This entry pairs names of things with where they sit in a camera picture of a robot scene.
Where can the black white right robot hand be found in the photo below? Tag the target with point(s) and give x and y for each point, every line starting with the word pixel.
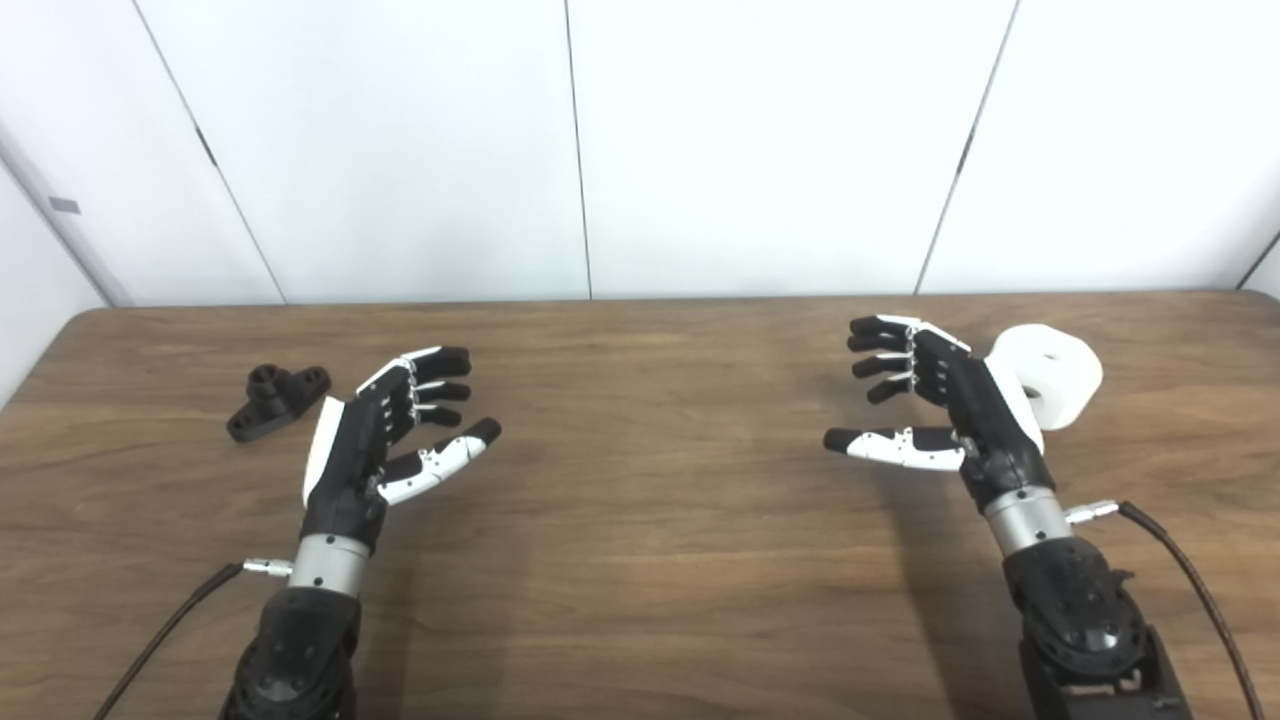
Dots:
pixel 995 430

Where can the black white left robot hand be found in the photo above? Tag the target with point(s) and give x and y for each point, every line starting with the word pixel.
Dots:
pixel 340 460

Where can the round white piece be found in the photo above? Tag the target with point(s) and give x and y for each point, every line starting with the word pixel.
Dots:
pixel 1065 375

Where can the black flanged holder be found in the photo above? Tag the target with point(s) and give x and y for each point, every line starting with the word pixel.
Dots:
pixel 268 402

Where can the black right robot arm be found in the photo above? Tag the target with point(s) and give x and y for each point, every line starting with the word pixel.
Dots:
pixel 1080 620

